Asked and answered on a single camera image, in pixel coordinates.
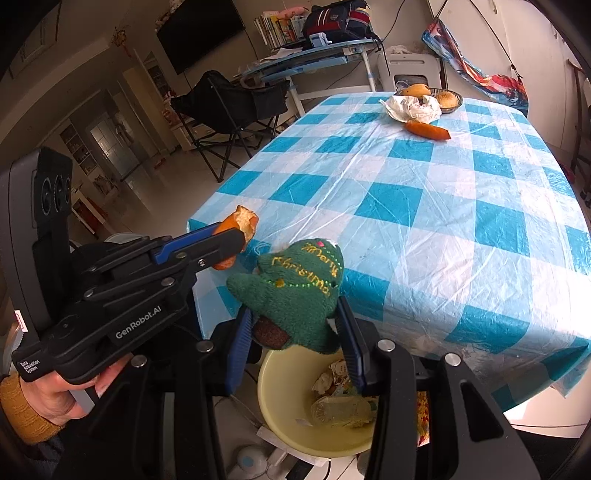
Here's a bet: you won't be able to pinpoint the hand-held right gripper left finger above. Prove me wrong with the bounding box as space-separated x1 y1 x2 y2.
99 307 262 480

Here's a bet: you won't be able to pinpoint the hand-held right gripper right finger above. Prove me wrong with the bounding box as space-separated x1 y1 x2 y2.
335 295 539 480

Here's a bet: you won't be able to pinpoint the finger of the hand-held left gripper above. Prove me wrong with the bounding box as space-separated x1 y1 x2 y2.
83 229 247 303
69 223 220 278

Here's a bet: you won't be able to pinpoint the curled orange peel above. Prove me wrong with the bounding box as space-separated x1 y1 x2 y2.
213 205 259 271

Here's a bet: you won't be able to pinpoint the green tree plush toy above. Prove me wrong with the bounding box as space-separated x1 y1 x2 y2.
226 237 345 355

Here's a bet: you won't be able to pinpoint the yellow plastic bin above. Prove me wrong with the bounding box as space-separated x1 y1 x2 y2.
257 348 384 459

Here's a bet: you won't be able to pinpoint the person's left forearm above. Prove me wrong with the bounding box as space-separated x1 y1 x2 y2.
0 373 68 480

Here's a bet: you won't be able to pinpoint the person's left hand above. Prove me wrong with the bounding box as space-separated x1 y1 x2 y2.
28 357 132 428

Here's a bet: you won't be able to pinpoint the white low table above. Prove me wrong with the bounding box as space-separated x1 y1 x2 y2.
71 185 109 236

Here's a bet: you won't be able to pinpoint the red yellow printed bag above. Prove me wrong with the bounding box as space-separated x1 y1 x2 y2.
417 391 431 446

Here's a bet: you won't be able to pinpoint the white round floor device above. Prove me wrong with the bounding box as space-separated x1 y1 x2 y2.
235 445 269 480

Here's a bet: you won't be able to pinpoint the black folding chair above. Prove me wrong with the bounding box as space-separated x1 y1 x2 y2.
172 70 291 183

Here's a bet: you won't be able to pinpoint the white display cabinet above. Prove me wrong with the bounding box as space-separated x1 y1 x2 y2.
134 51 195 153

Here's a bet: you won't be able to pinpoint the blue checkered tablecloth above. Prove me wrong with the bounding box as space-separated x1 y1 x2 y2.
187 91 591 414

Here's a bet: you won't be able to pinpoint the white papers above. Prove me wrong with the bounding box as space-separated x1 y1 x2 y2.
256 46 296 65

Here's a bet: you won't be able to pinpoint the blue tilting desk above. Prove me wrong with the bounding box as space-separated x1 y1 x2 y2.
242 38 377 116

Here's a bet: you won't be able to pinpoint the black television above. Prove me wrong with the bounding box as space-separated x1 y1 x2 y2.
156 0 246 76

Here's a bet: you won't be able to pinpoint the row of books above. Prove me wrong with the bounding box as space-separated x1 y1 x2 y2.
253 14 305 49

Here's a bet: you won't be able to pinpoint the thick orange peel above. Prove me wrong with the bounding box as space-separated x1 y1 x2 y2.
406 120 452 140

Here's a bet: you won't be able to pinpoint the crumpled white paper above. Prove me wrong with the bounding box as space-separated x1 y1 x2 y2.
381 95 443 124

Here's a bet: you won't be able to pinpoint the dark striped backpack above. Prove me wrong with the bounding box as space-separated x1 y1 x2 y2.
302 0 382 44

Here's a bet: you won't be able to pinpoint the dark fruit bowl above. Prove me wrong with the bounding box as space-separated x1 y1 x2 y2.
392 88 464 114

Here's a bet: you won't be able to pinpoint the white appliance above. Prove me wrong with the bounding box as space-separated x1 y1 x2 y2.
376 46 446 95

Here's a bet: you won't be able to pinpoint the colourful hanging cloth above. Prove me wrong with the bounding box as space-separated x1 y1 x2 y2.
422 18 529 116

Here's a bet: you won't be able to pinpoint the dark wooden frame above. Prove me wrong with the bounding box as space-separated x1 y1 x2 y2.
570 60 591 204

